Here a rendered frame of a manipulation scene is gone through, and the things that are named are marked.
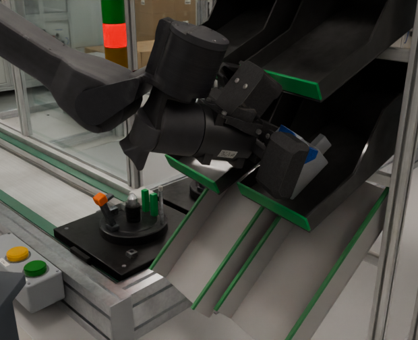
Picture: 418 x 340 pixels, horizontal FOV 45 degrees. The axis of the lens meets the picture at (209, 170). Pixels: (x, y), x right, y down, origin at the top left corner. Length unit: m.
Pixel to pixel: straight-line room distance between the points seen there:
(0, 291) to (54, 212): 0.55
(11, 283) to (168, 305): 0.32
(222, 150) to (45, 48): 0.20
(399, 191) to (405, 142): 0.06
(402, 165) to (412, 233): 0.71
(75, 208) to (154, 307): 0.44
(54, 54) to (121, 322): 0.52
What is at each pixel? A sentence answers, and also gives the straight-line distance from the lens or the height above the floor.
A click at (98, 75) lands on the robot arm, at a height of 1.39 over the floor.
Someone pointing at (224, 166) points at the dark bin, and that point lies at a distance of 0.75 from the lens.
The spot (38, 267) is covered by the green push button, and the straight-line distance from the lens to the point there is 0.99.
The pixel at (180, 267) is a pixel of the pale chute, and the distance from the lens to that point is 0.87.
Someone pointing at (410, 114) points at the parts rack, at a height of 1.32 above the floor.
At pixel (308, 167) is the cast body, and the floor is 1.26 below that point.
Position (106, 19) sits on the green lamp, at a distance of 1.16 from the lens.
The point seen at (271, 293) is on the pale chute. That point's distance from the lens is 0.77.
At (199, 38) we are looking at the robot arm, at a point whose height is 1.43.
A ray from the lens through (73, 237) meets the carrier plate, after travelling 1.07.
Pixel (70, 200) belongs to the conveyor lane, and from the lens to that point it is 1.36.
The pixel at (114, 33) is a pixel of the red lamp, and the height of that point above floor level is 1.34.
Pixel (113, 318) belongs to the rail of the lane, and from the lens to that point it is 0.90.
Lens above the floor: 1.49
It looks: 23 degrees down
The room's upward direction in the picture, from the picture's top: straight up
